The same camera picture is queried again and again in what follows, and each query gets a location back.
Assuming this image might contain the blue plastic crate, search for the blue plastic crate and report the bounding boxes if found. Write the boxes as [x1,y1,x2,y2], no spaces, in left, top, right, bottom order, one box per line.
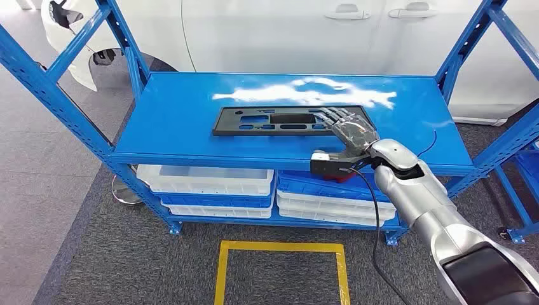
[156,190,277,210]
[276,170,390,203]

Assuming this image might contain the white car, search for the white car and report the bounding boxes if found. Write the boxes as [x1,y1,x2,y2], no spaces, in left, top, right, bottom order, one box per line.
[39,0,539,127]

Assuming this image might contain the blue metal shelf rack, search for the blue metal shelf rack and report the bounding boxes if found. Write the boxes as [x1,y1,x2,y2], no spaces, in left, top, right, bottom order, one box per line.
[0,0,539,247]

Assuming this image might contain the yellow floor tape square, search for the yellow floor tape square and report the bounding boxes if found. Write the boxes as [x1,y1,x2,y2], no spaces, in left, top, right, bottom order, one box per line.
[214,240,351,305]

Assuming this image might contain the black plastic panel part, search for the black plastic panel part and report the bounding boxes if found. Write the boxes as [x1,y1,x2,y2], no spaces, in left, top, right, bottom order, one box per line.
[212,105,376,137]

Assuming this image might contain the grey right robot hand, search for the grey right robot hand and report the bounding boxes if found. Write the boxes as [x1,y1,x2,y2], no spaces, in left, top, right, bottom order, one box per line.
[318,105,381,161]

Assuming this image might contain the white plastic crate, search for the white plastic crate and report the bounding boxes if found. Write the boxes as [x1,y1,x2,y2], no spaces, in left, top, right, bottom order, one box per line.
[278,206,395,227]
[161,201,275,219]
[275,190,397,220]
[137,164,275,197]

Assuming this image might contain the blue wheeled shelf rack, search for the blue wheeled shelf rack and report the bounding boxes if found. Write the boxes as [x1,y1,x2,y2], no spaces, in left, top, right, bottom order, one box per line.
[493,139,539,245]

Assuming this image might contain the red cloth item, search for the red cloth item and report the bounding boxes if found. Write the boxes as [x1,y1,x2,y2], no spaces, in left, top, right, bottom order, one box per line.
[322,170,358,184]

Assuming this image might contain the chrome base stanchion post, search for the chrome base stanchion post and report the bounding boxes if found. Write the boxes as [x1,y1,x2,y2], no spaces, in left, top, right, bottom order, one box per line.
[111,174,146,207]

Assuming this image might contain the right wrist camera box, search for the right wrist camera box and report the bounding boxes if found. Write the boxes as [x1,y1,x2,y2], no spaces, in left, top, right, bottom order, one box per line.
[310,151,371,179]

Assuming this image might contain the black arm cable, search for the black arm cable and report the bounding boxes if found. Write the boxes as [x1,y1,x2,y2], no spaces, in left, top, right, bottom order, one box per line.
[344,167,413,305]

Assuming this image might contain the white car door handle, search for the white car door handle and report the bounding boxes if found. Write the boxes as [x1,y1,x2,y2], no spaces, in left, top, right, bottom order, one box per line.
[324,3,372,20]
[388,1,439,19]

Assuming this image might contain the thin black wire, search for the thin black wire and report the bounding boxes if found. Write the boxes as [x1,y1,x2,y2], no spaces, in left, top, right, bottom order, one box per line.
[416,130,438,159]

